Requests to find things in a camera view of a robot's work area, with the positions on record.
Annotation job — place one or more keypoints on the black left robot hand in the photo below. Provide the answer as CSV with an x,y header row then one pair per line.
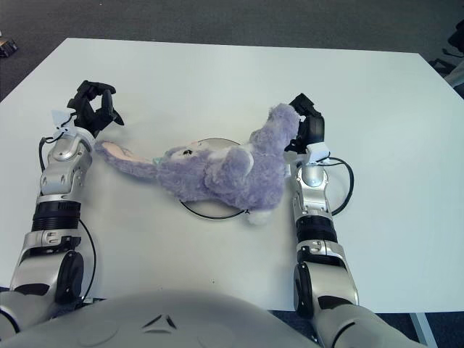
x,y
92,114

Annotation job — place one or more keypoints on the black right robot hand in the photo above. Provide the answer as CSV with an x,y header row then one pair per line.
x,y
310,127

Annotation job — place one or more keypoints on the purple plush bunny doll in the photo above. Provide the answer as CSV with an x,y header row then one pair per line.
x,y
224,174

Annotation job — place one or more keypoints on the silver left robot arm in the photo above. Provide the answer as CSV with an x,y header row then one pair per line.
x,y
58,203

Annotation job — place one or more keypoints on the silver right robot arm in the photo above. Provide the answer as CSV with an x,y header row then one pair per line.
x,y
319,224

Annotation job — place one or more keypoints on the white plate with black rim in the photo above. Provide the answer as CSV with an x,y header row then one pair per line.
x,y
214,214

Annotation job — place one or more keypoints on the white box on right wrist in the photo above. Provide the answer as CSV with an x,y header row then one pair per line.
x,y
317,151

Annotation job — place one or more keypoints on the white box on wrist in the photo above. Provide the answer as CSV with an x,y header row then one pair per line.
x,y
61,120
317,151

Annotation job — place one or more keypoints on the white box on left wrist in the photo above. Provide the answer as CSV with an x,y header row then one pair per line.
x,y
61,120

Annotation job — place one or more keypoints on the brown and black floor box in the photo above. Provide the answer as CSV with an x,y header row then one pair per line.
x,y
6,47

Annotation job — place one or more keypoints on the dark office chair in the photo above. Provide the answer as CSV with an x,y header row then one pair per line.
x,y
453,47

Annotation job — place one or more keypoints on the grey robot torso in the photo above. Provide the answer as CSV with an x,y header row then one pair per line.
x,y
152,322

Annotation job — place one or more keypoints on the white table leg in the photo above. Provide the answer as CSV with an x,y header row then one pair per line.
x,y
422,328

